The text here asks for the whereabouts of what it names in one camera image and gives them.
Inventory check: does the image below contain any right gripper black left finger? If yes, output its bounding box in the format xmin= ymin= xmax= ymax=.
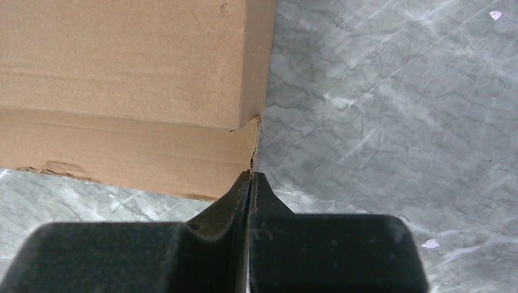
xmin=1 ymin=172 xmax=251 ymax=292

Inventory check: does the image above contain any brown cardboard box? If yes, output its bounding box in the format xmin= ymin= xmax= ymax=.
xmin=1 ymin=1 xmax=277 ymax=200

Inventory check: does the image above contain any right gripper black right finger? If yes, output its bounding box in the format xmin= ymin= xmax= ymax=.
xmin=248 ymin=173 xmax=429 ymax=292

